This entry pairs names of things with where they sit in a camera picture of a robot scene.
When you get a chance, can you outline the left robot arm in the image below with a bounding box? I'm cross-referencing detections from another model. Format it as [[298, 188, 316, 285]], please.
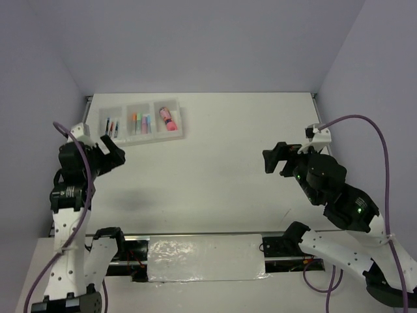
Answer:
[[23, 135, 128, 312]]

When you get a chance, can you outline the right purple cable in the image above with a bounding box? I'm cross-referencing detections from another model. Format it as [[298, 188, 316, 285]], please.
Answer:
[[302, 114, 410, 313]]

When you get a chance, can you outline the pink glue stick tube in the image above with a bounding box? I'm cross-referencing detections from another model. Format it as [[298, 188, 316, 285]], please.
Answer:
[[159, 107, 178, 131]]

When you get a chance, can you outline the orange highlighter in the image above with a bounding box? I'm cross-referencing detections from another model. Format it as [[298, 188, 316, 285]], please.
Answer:
[[131, 112, 137, 135]]

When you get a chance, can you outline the white three-compartment tray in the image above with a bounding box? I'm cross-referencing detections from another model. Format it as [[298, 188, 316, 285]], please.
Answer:
[[96, 98, 183, 147]]

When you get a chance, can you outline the purple cable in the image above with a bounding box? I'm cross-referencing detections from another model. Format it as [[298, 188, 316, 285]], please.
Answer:
[[23, 121, 110, 313], [302, 114, 410, 313]]

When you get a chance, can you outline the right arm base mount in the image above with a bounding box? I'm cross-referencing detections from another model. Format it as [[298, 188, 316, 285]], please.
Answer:
[[259, 235, 324, 274]]

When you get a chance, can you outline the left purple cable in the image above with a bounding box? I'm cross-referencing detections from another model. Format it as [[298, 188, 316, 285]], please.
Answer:
[[23, 121, 110, 313]]

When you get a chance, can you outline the blue highlighter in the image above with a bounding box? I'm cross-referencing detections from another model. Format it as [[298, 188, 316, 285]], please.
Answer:
[[146, 114, 152, 134]]

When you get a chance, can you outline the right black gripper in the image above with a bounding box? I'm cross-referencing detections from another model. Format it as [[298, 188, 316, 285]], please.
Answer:
[[261, 140, 321, 203]]

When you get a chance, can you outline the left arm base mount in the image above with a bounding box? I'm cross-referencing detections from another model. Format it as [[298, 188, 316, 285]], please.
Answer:
[[85, 230, 149, 282]]

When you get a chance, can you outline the teal gel pen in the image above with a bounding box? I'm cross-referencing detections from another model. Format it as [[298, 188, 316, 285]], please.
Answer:
[[113, 121, 119, 138]]

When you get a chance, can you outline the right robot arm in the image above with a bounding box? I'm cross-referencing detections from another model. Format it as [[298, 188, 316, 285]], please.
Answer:
[[263, 142, 416, 309]]

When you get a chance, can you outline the red gel pen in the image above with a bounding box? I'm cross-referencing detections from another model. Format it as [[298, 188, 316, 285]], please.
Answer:
[[108, 121, 114, 137]]

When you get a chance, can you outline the dark blue gel pen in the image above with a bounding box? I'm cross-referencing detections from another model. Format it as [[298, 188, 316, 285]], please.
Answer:
[[105, 117, 110, 135]]

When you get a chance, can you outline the silver foil cover plate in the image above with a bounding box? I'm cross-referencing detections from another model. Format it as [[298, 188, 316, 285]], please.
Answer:
[[147, 234, 268, 282]]

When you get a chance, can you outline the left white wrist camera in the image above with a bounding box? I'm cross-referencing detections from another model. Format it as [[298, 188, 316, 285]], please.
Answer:
[[70, 123, 95, 147]]

